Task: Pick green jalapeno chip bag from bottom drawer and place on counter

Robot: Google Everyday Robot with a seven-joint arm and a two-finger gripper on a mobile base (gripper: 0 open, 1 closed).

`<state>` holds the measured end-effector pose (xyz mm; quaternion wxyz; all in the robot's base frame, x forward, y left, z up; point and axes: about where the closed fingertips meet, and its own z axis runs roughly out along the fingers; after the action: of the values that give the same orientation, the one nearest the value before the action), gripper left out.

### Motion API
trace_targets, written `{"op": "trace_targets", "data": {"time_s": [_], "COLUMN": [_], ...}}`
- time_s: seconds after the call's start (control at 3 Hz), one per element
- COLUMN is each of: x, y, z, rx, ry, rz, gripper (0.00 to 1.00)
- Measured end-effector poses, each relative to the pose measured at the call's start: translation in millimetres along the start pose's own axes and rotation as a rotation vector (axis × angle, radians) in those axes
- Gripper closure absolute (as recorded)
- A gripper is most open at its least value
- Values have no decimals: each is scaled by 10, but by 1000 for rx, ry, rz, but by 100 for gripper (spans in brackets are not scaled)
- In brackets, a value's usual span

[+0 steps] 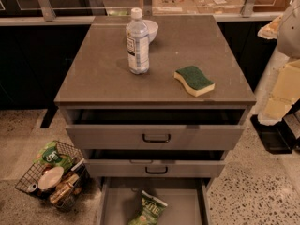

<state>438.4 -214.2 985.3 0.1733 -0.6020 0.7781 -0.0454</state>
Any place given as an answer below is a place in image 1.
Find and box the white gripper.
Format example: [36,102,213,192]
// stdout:
[258,15,300,126]

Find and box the green jalapeno chip bag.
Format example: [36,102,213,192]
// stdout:
[127,190,168,225]

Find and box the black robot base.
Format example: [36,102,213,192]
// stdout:
[250,100,300,154]

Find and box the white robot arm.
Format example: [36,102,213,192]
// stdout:
[258,0,300,126]

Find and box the grey drawer cabinet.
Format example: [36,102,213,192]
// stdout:
[53,14,258,225]

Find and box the grey bottom drawer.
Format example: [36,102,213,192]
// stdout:
[97,178,211,225]

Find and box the grey drawer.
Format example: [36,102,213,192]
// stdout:
[97,178,211,225]
[67,109,244,151]
[86,150,225,178]

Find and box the grey top drawer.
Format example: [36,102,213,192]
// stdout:
[67,109,244,151]

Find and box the grey middle drawer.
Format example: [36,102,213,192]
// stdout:
[86,150,225,178]

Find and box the green snack bag in basket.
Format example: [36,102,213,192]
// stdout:
[33,141,73,171]

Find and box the green yellow sponge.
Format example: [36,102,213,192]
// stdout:
[173,66,215,97]

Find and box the cardboard box left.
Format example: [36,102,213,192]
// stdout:
[152,0,198,15]

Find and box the clear plastic water bottle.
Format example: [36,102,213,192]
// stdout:
[126,7,149,74]

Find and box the brown snack packet in basket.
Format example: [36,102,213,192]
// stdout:
[50,173,80,204]

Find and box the white bowl in basket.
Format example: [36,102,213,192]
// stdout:
[37,167,64,190]

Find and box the soda can in basket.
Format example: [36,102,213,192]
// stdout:
[27,183,38,194]

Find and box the black wire basket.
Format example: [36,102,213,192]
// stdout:
[15,141,89,212]

